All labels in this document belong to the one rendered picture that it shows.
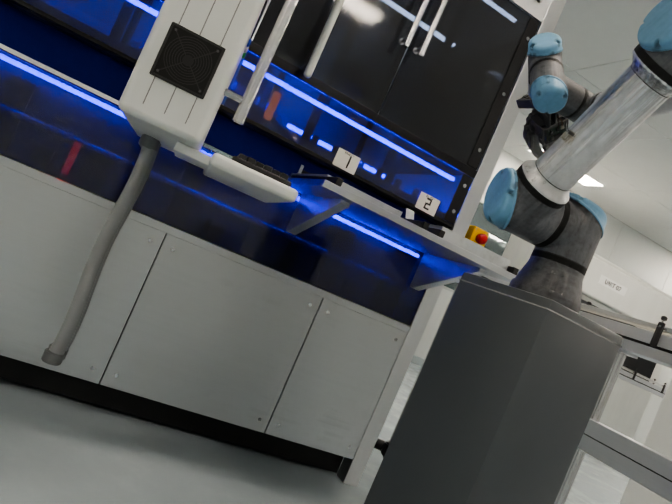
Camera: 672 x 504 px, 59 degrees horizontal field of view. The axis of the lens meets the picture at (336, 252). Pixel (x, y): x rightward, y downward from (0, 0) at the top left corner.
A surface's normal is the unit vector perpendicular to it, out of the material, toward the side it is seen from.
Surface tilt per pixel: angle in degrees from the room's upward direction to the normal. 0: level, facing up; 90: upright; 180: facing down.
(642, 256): 90
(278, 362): 90
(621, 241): 90
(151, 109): 90
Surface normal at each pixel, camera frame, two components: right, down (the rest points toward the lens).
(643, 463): -0.84, -0.38
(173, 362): 0.36, 0.13
